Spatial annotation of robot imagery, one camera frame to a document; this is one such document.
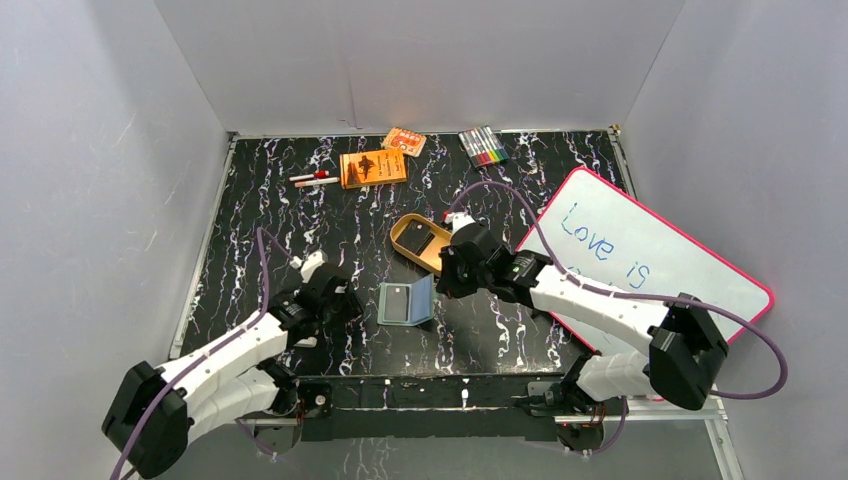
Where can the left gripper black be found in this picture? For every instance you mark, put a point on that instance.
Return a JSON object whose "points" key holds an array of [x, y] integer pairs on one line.
{"points": [[341, 302]]}

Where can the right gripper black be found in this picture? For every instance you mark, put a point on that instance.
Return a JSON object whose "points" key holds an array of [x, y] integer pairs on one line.
{"points": [[447, 285]]}

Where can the tan oval tray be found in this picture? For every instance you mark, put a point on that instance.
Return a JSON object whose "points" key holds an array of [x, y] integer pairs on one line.
{"points": [[430, 259]]}

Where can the black credit card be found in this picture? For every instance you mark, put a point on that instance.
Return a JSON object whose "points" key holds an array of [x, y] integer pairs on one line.
{"points": [[397, 305]]}

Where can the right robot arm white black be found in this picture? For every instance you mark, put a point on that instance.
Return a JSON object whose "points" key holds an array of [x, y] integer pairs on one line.
{"points": [[677, 350]]}

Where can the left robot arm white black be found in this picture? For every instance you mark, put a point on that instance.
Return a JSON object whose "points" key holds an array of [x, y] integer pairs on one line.
{"points": [[158, 411]]}

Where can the black cards in tray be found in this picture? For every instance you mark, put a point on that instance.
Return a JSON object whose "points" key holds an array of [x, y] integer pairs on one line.
{"points": [[415, 237]]}

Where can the small orange card pack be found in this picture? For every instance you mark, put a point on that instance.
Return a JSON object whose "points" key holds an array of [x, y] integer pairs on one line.
{"points": [[408, 142]]}

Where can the white whiteboard eraser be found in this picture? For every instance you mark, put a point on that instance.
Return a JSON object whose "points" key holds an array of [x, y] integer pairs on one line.
{"points": [[310, 342]]}

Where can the coloured marker set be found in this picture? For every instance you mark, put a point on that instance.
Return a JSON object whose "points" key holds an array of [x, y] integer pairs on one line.
{"points": [[483, 147]]}

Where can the white marker pen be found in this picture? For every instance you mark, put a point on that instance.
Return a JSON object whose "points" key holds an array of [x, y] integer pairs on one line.
{"points": [[317, 182]]}

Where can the pink framed whiteboard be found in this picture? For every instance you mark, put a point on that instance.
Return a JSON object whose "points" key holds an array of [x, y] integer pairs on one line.
{"points": [[594, 230]]}

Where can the orange book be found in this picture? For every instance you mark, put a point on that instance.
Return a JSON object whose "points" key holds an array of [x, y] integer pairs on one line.
{"points": [[372, 168]]}

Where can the red capped marker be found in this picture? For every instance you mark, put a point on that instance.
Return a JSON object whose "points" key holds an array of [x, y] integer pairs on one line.
{"points": [[320, 174]]}

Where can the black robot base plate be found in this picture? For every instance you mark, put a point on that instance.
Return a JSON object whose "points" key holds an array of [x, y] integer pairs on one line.
{"points": [[430, 404]]}

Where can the aluminium frame rail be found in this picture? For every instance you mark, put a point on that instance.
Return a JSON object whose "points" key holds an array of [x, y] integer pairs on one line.
{"points": [[641, 409]]}

